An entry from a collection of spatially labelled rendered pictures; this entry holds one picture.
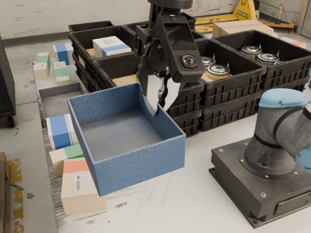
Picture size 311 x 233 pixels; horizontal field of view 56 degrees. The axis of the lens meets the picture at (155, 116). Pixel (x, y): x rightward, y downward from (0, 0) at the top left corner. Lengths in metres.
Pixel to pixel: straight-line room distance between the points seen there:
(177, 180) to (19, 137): 1.74
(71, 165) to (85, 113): 0.39
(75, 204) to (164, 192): 0.27
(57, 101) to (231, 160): 0.87
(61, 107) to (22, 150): 1.03
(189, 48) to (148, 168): 0.19
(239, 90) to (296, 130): 0.49
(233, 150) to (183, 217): 0.27
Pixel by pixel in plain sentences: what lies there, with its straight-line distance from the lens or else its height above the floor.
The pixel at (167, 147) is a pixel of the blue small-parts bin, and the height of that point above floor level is 1.13.
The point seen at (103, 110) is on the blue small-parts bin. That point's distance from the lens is 0.62.
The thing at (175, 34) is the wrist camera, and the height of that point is 1.28.
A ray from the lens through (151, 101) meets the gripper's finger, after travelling 0.52.
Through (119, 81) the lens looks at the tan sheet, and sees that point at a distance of 1.30.
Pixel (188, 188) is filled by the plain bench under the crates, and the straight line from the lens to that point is 0.98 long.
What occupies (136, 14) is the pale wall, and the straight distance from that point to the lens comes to 4.64.
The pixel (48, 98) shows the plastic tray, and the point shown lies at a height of 0.70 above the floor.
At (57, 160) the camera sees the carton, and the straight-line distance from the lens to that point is 1.03.
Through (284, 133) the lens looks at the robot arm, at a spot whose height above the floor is 0.98.
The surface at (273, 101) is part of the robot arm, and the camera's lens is 0.82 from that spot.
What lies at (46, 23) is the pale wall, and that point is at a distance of 4.41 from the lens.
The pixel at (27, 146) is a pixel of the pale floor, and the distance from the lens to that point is 2.41.
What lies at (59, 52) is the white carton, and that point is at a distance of 1.80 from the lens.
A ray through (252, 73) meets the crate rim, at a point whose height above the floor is 0.92.
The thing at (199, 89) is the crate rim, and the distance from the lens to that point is 1.06.
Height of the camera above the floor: 1.42
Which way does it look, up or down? 34 degrees down
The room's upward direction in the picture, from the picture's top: straight up
